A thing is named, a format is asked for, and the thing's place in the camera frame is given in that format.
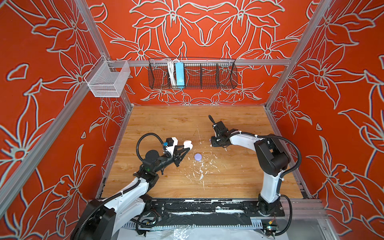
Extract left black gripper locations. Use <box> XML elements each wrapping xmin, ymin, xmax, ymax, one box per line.
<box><xmin>153</xmin><ymin>145</ymin><xmax>189</xmax><ymax>174</ymax></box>

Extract white round charging case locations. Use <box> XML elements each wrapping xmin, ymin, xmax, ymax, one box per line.
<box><xmin>183</xmin><ymin>140</ymin><xmax>193</xmax><ymax>150</ymax></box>

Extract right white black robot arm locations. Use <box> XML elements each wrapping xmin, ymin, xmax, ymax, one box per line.
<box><xmin>208</xmin><ymin>115</ymin><xmax>302</xmax><ymax>216</ymax></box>

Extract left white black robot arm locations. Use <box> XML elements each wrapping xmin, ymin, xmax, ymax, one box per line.
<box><xmin>70</xmin><ymin>133</ymin><xmax>193</xmax><ymax>240</ymax></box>

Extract purple round charging case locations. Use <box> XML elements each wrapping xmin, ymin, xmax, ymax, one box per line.
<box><xmin>194</xmin><ymin>153</ymin><xmax>203</xmax><ymax>162</ymax></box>

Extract light blue power strip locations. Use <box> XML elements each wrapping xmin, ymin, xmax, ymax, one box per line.
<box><xmin>175</xmin><ymin>62</ymin><xmax>185</xmax><ymax>89</ymax></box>

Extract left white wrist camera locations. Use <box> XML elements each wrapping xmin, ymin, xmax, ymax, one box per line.
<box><xmin>163</xmin><ymin>137</ymin><xmax>178</xmax><ymax>158</ymax></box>

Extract black wire wall basket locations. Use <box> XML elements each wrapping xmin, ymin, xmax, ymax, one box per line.
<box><xmin>148</xmin><ymin>57</ymin><xmax>238</xmax><ymax>90</ymax></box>

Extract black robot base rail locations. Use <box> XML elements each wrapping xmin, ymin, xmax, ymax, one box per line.
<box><xmin>138</xmin><ymin>198</ymin><xmax>289</xmax><ymax>231</ymax></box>

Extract white coiled cable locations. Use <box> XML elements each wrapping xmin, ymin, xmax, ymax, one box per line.
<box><xmin>166</xmin><ymin>59</ymin><xmax>178</xmax><ymax>87</ymax></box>

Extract clear plastic wall bin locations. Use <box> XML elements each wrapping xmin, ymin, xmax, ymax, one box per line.
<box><xmin>85</xmin><ymin>56</ymin><xmax>131</xmax><ymax>98</ymax></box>

